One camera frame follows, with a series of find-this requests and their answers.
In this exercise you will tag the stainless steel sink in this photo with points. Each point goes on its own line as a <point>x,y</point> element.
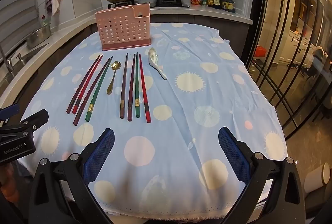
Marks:
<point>28,56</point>

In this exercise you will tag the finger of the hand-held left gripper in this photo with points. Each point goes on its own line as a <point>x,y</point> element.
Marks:
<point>36,119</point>
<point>10,111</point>

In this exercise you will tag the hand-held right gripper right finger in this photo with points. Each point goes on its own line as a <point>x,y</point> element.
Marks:
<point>233,154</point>

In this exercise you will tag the stainless steel bowl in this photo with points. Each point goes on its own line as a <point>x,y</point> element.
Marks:
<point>37,37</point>

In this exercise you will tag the glass sliding door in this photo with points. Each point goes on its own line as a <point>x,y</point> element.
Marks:
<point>298,58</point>

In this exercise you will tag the dark brown chopstick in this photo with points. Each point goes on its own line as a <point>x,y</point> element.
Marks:
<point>131,89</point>
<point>84,83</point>
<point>92,90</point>

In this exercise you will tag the chrome faucet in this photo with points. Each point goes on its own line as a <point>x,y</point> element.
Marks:
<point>10,64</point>

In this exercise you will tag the person's left hand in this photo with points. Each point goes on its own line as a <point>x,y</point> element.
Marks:
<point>7,185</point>

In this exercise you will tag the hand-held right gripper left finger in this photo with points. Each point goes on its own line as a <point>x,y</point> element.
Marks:
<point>99,154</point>

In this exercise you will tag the small bottles on blue tray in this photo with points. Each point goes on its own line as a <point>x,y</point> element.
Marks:
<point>228,6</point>

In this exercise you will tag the blue planet print tablecloth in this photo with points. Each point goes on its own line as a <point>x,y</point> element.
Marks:
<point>181,109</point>

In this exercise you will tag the white window blind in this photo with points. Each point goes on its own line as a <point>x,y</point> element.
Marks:
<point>18,13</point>

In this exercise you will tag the white ceramic soup spoon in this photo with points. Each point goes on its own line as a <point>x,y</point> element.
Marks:
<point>155,60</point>

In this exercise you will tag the pink perforated utensil holder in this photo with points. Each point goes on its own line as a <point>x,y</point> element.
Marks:
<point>122,29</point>

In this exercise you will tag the red bag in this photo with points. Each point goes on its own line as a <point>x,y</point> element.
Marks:
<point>260,51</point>

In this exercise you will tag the green dish soap bottle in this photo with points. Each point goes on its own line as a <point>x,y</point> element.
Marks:
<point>45,21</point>

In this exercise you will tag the white bucket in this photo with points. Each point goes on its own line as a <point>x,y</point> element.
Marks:
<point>319,177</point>

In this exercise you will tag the gold flower spoon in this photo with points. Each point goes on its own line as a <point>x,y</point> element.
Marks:
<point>111,81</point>

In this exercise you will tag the black gas stove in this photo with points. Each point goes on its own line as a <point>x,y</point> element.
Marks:
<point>166,3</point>

